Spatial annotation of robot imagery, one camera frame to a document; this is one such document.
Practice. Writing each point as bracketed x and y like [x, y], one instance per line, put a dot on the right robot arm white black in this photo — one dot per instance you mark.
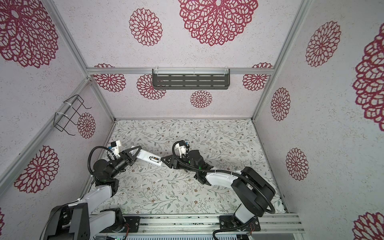
[254, 192]

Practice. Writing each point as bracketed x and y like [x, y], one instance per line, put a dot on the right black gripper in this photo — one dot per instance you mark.
[173, 164]

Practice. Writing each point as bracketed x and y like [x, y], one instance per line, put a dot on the white remote control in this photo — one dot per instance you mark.
[145, 156]

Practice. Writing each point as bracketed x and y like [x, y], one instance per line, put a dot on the black wire wall basket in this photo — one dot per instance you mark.
[64, 118]

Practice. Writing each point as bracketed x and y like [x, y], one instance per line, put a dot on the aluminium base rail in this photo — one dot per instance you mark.
[204, 224]

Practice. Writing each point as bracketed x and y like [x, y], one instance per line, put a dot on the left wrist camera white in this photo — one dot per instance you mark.
[115, 148]

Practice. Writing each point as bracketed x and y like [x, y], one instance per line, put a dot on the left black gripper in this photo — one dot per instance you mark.
[132, 158]

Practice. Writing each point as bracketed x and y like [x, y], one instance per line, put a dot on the dark grey wall shelf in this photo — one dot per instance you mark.
[191, 80]

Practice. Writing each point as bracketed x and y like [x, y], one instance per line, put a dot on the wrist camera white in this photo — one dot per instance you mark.
[115, 148]
[183, 148]

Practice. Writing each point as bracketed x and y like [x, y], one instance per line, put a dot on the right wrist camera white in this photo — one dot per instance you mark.
[183, 148]

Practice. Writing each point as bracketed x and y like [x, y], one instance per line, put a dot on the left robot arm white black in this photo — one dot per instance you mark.
[75, 221]

